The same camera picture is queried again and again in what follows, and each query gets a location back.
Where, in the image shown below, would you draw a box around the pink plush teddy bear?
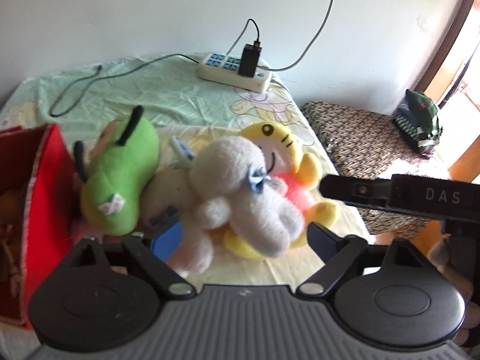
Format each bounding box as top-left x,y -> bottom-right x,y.
140,168 -> 214,277

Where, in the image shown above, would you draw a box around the black charging cable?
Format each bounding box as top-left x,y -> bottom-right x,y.
49,17 -> 261,118

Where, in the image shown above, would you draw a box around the yellow tiger plush toy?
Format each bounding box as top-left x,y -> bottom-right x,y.
224,122 -> 338,259

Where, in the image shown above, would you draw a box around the white power strip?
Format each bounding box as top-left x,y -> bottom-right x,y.
197,53 -> 272,94

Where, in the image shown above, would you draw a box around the white plush bunny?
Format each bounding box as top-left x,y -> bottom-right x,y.
188,136 -> 305,258

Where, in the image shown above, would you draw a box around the black charger adapter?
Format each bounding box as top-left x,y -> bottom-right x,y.
238,41 -> 262,77

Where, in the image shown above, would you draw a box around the green bean plush toy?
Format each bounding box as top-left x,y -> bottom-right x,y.
72,106 -> 160,236

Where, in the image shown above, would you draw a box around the pastel cartoon bed sheet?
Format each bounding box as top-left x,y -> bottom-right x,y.
0,53 -> 376,360

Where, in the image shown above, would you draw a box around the right hand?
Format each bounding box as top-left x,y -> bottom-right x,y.
427,238 -> 479,353

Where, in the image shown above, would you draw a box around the green patterned fabric bag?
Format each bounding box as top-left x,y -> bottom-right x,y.
392,89 -> 443,158

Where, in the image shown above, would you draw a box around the red cardboard box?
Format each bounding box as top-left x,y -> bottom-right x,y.
1,124 -> 75,329

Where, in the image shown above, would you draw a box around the patterned cloth covered table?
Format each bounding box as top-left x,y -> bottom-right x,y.
300,100 -> 451,239

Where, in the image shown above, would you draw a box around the white power cord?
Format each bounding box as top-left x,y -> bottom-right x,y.
224,0 -> 340,73

